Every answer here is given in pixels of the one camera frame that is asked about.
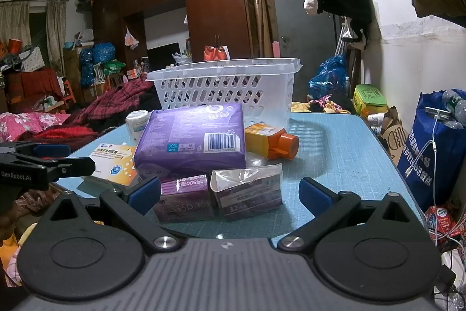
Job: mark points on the wooden boards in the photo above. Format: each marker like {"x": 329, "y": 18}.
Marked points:
{"x": 260, "y": 23}

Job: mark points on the red plaid blanket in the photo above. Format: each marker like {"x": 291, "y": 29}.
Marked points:
{"x": 109, "y": 99}

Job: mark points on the blue shopping bag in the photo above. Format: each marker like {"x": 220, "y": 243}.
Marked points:
{"x": 429, "y": 165}

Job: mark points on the red cloth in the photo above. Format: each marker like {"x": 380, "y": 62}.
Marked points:
{"x": 62, "y": 136}

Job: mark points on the pink floral blanket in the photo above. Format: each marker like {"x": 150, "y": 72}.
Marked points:
{"x": 25, "y": 123}

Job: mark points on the pile of blue bags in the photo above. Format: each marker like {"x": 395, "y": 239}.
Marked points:
{"x": 102, "y": 54}

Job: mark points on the small white jar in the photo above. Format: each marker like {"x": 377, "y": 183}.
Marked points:
{"x": 136, "y": 123}

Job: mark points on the clear plastic water bottle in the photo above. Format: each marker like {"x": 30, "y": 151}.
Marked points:
{"x": 455, "y": 103}

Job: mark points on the blue plastic bag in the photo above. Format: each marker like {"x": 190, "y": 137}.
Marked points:
{"x": 327, "y": 77}

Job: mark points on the green lidded container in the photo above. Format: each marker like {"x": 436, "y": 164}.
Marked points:
{"x": 369, "y": 96}

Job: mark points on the yellow patterned blanket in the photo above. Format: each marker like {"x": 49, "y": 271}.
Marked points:
{"x": 333, "y": 107}

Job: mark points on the red packet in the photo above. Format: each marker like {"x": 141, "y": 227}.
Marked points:
{"x": 440, "y": 218}

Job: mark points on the black television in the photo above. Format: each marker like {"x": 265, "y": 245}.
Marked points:
{"x": 160, "y": 54}

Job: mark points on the white plastic basket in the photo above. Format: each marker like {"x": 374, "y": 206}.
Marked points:
{"x": 225, "y": 92}

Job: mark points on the metal crutches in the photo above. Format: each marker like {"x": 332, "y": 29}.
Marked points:
{"x": 342, "y": 37}

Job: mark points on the purple box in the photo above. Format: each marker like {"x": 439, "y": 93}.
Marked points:
{"x": 247, "y": 194}
{"x": 182, "y": 201}

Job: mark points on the pink board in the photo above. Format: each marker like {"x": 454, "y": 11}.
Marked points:
{"x": 275, "y": 48}

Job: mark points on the teal cutting mat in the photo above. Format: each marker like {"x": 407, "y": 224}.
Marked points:
{"x": 346, "y": 158}

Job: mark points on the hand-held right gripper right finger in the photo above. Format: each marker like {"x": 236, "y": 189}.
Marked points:
{"x": 315, "y": 194}

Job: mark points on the large purple packet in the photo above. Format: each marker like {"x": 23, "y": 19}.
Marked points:
{"x": 189, "y": 136}

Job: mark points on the grey door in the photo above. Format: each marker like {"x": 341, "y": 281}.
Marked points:
{"x": 287, "y": 12}

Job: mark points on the orange bottle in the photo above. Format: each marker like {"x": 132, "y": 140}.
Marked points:
{"x": 262, "y": 139}

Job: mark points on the hanging white plastic bag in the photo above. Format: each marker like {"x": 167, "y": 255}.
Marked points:
{"x": 131, "y": 39}

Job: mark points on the green white bag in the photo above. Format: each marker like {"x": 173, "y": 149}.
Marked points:
{"x": 114, "y": 68}

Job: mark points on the white orange medicine box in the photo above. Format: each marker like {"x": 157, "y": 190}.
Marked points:
{"x": 109, "y": 161}

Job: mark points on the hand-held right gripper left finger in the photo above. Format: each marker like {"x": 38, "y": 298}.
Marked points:
{"x": 145, "y": 192}

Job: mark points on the brown paper bag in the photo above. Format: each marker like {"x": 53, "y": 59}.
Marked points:
{"x": 395, "y": 136}

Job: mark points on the dark wooden chair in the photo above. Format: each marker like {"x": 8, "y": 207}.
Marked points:
{"x": 355, "y": 63}

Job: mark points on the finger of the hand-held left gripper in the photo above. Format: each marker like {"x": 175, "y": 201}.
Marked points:
{"x": 52, "y": 150}
{"x": 72, "y": 167}

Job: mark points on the crumpled white plastic bag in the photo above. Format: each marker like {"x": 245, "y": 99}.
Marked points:
{"x": 181, "y": 59}

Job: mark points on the orange white plastic bag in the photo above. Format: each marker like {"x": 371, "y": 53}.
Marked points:
{"x": 211, "y": 54}

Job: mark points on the red armchair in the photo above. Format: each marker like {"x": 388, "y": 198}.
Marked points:
{"x": 32, "y": 81}

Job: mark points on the beige curtain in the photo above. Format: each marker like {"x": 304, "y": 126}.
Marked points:
{"x": 14, "y": 19}
{"x": 55, "y": 34}

